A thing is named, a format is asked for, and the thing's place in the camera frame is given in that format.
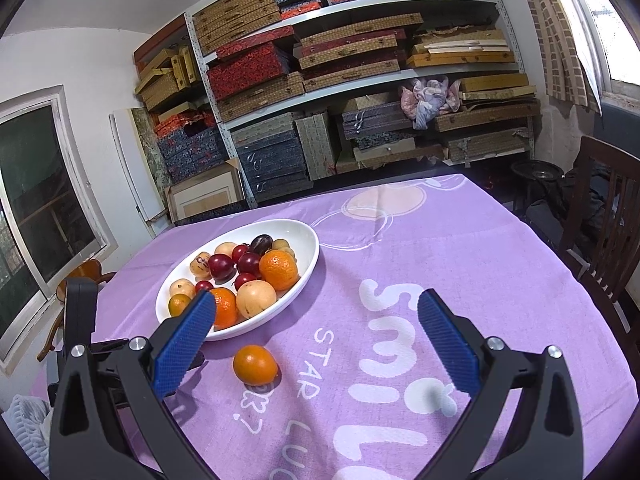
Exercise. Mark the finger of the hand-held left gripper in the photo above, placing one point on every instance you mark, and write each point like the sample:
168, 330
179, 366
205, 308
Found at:
111, 345

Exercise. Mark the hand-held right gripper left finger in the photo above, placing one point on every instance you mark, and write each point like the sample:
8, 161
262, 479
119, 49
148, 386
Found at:
182, 345

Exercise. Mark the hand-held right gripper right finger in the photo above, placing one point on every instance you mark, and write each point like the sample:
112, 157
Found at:
450, 345

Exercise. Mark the green-tinged orange mandarin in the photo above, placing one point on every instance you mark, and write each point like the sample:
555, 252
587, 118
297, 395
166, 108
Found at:
179, 305

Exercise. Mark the medium orange mandarin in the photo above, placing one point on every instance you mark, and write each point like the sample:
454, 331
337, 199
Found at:
225, 307

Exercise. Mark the small pale yellow fruit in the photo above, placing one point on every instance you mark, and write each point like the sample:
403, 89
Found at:
181, 287

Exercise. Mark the small orange mandarin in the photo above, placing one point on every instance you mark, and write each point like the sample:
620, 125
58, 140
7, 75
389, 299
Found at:
255, 365

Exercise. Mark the striped yellow pepino melon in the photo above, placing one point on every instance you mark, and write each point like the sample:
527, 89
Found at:
199, 264

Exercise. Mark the pale peach tomato-shaped fruit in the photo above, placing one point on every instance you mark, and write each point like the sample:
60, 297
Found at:
256, 300

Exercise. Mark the dark red plum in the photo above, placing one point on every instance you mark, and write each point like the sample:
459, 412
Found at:
248, 263
221, 266

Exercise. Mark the round yellow fruit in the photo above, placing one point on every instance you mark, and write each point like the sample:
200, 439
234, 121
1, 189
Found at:
225, 248

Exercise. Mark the large orange mandarin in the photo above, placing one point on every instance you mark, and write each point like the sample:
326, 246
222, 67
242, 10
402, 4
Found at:
277, 270

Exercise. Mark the dark brown round fruit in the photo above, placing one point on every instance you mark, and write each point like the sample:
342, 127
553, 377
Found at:
260, 244

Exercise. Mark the small pale green fruit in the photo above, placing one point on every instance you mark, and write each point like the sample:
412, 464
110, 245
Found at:
281, 245

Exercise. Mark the white oval plate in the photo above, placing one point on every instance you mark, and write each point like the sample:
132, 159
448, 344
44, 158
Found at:
305, 240

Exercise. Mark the person's left forearm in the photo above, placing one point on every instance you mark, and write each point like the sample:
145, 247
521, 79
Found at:
25, 425

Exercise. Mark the light wooden chair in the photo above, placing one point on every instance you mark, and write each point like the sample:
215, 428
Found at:
90, 270

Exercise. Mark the white framed window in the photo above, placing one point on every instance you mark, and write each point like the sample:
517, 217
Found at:
40, 200

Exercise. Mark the purple printed tablecloth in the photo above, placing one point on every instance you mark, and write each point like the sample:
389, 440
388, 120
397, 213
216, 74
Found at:
350, 260

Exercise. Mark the white board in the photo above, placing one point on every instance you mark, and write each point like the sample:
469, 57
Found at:
132, 170

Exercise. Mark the cardboard box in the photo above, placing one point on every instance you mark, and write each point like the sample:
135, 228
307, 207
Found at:
205, 195

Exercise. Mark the stack of blue patterned boxes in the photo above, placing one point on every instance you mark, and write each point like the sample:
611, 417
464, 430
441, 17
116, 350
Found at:
195, 155

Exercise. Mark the black round stool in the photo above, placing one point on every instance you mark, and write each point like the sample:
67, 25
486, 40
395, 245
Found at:
537, 172

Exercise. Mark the stack of dark grey boxes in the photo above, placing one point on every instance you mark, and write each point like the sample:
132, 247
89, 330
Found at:
270, 165

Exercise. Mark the dark wooden chair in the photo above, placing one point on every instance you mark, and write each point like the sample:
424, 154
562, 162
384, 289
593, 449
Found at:
625, 240

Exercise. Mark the black bag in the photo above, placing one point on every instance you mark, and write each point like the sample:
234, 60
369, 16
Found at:
590, 195

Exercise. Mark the stack of dark flat boxes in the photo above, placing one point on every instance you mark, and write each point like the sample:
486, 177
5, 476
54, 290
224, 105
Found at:
375, 120

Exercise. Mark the upright woven box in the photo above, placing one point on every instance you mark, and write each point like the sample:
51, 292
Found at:
315, 145

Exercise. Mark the pink cloth bundle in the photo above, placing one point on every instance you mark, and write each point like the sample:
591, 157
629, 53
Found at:
430, 97

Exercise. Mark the red patterned box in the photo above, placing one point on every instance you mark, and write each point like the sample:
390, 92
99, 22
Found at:
260, 42
245, 72

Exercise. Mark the stack of yellow wooden boxes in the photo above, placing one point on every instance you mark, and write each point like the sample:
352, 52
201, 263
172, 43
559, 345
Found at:
465, 57

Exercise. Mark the brick pattern curtain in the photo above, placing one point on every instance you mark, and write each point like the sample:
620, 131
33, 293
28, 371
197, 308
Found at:
560, 35

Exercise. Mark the stack of woven bamboo boxes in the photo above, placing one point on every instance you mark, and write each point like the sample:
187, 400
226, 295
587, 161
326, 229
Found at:
235, 15

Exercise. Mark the white metal shelf rack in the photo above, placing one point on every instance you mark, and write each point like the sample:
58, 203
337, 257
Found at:
380, 8

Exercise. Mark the bright window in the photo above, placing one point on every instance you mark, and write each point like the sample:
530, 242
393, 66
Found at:
615, 35

